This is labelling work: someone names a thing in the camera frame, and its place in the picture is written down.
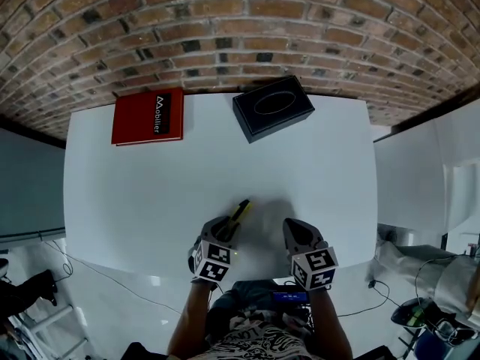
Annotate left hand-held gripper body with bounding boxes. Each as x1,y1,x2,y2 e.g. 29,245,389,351
188,234,242,284

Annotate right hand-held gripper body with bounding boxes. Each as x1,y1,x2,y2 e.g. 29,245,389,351
286,238,340,291

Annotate person's left forearm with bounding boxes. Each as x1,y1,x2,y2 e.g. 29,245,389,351
166,279,226,358

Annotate person's right forearm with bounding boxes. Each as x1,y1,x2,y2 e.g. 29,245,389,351
307,286,354,360

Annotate device with blue screen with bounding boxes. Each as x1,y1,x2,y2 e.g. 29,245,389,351
271,290,311,304

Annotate person's patterned shirt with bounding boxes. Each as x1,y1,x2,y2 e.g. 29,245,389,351
205,307,315,360

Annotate grey cloth cover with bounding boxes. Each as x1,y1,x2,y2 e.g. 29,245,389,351
376,223,480,317

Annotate black rounded helmet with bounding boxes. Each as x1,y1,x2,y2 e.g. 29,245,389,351
391,297,458,330

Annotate red hardcover book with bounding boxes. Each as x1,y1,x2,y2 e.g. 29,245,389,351
110,87,185,147

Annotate black tissue box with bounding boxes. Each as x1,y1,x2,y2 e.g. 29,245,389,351
232,75,316,145

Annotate white step ladder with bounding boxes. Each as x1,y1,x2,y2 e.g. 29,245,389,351
6,303,92,360

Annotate grey tall cabinet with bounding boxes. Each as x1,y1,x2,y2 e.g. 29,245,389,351
0,125,68,244

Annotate short black floor cable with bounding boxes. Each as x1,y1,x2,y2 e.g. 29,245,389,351
336,278,404,319

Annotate long black floor cable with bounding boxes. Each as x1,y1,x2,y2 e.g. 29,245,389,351
40,238,185,317

